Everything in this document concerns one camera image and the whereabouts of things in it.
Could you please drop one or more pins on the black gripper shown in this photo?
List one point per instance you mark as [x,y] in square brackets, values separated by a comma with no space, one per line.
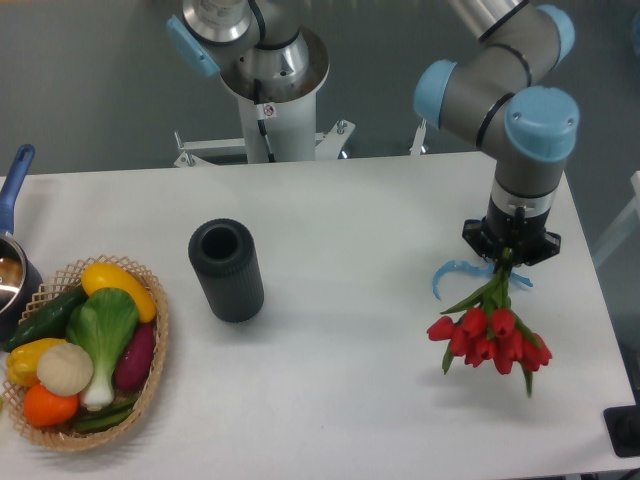
[514,222]

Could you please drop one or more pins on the red tulip bouquet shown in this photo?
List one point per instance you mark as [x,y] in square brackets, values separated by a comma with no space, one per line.
[483,327]

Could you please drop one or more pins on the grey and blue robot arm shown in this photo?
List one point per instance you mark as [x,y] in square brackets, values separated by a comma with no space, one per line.
[495,102]

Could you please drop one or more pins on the black device at table edge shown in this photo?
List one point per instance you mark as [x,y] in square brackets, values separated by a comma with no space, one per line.
[623,429]

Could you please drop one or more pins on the dark grey ribbed vase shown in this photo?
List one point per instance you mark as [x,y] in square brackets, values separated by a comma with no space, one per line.
[223,255]

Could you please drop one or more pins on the purple sweet potato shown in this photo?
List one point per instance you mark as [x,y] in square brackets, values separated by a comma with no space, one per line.
[134,366]

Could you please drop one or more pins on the green bok choy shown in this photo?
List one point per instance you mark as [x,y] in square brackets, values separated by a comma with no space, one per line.
[103,328]

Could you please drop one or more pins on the green bean pods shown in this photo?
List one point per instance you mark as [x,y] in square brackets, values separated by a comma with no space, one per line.
[104,419]

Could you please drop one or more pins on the cream white garlic bulb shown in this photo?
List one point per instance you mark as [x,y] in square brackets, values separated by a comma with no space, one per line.
[65,369]

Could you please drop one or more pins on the dark green cucumber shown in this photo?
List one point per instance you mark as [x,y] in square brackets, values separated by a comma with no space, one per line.
[48,321]

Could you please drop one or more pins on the woven wicker basket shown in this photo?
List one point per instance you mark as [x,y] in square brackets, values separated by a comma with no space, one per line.
[63,438]

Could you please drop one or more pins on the orange fruit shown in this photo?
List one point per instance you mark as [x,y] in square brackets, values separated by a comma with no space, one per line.
[43,408]

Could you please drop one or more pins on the yellow bell pepper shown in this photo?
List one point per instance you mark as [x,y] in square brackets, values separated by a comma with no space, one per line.
[22,362]

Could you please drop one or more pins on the white frame at right edge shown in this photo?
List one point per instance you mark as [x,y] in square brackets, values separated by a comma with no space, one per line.
[621,227]

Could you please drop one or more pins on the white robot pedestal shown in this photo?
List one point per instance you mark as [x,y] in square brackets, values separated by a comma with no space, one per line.
[276,93]

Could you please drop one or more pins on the blue handled saucepan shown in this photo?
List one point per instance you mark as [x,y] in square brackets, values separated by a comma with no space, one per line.
[20,279]

